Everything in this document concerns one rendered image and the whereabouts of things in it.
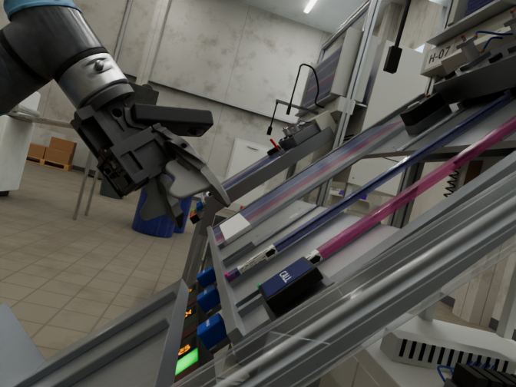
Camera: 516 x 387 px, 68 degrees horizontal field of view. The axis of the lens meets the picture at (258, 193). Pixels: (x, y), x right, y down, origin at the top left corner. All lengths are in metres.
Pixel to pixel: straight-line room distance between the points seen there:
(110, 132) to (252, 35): 12.03
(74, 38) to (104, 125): 0.11
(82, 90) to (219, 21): 12.05
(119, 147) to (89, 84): 0.08
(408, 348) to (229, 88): 11.42
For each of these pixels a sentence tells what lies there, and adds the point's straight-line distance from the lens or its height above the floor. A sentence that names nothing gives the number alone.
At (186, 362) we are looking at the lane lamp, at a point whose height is 0.66.
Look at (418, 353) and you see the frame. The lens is 0.82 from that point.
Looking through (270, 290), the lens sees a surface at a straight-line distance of 0.33.
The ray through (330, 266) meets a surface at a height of 0.80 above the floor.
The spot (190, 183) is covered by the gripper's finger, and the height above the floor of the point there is 0.85.
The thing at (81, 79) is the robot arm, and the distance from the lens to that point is 0.52.
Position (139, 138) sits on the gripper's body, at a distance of 0.49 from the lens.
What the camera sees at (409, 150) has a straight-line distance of 0.71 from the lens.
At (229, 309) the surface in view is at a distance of 0.42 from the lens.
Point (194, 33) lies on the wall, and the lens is 12.39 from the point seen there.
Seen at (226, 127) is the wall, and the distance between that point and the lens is 11.78.
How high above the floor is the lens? 0.86
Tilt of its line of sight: 1 degrees down
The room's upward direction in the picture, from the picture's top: 15 degrees clockwise
